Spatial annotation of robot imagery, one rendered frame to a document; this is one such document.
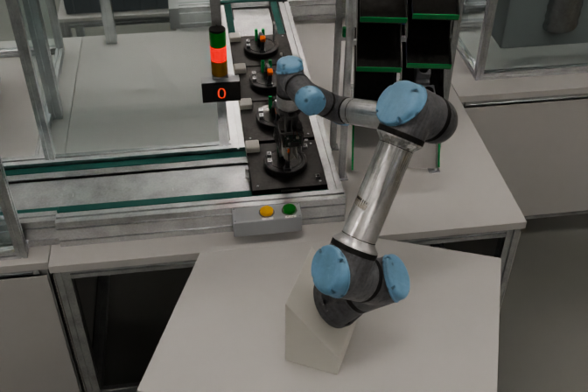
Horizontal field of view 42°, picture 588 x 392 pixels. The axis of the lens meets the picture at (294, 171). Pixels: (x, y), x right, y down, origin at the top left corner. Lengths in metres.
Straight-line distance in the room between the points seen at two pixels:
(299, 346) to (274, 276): 0.33
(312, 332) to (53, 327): 1.01
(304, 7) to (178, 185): 1.31
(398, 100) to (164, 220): 0.92
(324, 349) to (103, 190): 0.96
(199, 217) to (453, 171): 0.91
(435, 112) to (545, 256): 2.02
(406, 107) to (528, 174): 1.79
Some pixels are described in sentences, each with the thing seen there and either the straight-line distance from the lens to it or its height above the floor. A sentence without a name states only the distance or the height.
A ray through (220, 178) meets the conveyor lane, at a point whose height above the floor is 0.92.
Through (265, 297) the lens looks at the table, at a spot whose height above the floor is 0.86.
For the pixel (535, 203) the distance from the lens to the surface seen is 3.63.
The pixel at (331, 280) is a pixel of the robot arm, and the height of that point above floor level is 1.22.
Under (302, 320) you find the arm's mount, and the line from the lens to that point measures 1.95.
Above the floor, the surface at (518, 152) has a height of 0.55.
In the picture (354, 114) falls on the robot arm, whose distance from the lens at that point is 2.10.
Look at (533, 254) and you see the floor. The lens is 3.74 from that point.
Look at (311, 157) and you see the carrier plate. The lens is 2.53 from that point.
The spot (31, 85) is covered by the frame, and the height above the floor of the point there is 1.25.
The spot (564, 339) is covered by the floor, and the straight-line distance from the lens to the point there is 3.43.
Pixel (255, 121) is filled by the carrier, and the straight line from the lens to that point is 2.70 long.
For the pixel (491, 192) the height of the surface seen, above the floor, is 0.86.
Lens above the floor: 2.53
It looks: 39 degrees down
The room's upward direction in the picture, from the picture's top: straight up
